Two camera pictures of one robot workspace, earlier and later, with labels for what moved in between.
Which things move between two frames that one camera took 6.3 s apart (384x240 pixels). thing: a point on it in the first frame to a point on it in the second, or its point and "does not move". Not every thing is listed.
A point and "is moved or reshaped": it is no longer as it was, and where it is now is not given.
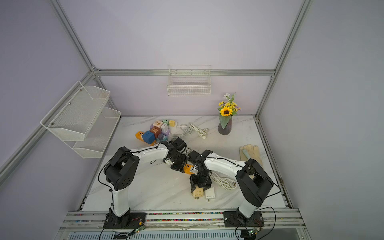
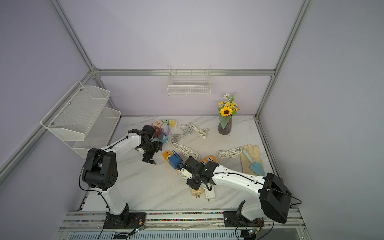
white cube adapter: (210, 193) does not move
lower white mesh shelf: (98, 135) does not move
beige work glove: (253, 152) does not move
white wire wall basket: (189, 80) does not move
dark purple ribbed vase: (227, 129) does not move
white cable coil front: (227, 184) is moved or reshaped
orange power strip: (139, 135) is moved or reshaped
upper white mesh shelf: (72, 116) does not move
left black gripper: (179, 167) to (157, 145)
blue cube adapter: (149, 137) is moved or reshaped
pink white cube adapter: (158, 123) does not move
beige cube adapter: (198, 192) does not move
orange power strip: (187, 168) is moved or reshaped
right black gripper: (194, 181) does not move
